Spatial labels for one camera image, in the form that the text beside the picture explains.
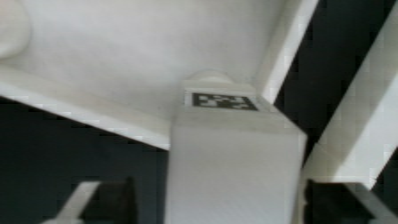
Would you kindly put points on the white right fence rail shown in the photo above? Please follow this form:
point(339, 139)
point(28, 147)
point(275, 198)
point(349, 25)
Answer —
point(360, 138)

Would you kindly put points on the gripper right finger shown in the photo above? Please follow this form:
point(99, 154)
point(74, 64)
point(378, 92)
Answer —
point(342, 203)

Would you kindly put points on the white table leg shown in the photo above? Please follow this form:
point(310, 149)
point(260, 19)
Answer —
point(236, 157)

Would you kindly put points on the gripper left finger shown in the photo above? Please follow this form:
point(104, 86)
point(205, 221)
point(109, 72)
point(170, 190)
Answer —
point(102, 204)

